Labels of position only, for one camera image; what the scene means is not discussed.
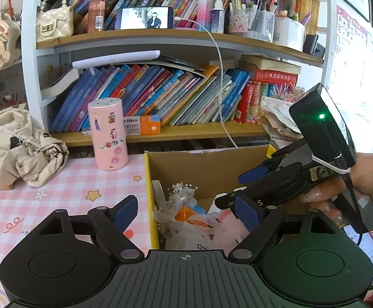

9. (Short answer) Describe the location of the white wooden bookshelf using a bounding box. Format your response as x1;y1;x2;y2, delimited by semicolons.
20;0;334;148

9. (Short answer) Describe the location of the white orange toothpaste box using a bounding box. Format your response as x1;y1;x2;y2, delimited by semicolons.
123;115;161;135

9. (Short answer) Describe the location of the white charging cable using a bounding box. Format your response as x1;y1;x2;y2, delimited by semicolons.
174;18;240;150

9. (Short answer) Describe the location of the row of children's books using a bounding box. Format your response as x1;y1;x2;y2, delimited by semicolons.
50;54;302;133

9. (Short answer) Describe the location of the clear bag with hair ornament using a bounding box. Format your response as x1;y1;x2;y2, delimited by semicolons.
151;180;225;251

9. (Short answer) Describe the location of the white pen cup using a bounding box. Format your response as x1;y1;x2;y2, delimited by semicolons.
274;16;305;52

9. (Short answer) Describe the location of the pink patterned pen holder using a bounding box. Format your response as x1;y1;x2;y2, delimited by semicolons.
229;13;249;33

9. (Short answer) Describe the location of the smartphone with lit screen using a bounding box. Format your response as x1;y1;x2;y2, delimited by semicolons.
343;224;373;283

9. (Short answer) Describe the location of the small white blue bottle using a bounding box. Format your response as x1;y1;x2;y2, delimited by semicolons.
211;0;226;34

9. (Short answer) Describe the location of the cream pearl handbag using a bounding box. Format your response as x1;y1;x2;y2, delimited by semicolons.
36;0;74;43

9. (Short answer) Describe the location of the wall poster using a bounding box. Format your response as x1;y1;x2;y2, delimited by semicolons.
331;4;371;85

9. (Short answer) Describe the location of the small black box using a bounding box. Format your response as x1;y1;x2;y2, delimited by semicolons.
303;34;325;56

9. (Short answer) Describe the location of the pink stickered cylinder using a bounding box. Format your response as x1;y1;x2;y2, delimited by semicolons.
88;97;128;171

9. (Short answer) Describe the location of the yellow cardboard box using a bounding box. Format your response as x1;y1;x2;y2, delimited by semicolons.
144;144;302;251

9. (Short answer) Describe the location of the white desk lamp bar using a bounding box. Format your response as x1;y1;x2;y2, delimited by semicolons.
72;50;160;70

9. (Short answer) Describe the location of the pink checkered table mat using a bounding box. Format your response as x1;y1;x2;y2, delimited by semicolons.
0;156;152;308

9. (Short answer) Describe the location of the person's right hand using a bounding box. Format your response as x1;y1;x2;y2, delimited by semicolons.
303;151;373;228

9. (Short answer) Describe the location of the phone playing video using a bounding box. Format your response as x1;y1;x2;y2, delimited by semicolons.
115;6;176;30

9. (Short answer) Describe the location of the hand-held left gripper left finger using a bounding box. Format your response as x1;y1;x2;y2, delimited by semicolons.
36;194;145;262

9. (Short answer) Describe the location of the cream cloth bag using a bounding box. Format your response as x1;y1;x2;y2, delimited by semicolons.
0;108;69;187

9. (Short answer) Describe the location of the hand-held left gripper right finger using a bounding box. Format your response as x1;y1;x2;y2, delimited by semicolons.
229;195;345;262

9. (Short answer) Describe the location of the blue and orange carton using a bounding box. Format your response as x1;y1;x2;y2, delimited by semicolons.
175;199;208;222

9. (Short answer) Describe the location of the pink white spray bottle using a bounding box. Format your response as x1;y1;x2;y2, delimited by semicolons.
196;0;215;33

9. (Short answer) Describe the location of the white thick open book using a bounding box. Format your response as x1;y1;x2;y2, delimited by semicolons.
41;67;79;100

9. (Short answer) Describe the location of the messy stack of papers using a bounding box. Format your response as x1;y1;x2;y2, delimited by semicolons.
261;86;305;142

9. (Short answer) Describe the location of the pink pump bottle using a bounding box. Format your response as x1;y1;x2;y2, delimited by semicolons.
88;0;106;33

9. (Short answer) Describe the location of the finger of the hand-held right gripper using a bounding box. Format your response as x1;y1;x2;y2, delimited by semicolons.
215;190;248;212
238;139;309;184

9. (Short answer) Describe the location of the clear pen organizer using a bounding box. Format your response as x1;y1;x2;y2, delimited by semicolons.
247;8;275;43

